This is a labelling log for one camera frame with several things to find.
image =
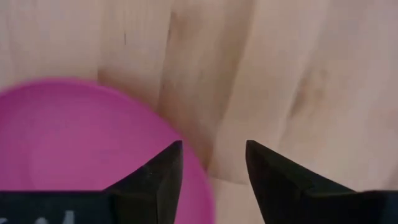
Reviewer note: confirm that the magenta plate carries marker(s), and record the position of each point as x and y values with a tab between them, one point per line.
68	137

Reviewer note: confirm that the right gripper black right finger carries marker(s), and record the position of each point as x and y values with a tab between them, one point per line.
280	193

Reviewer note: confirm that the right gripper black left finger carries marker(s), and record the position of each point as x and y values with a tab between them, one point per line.
155	186

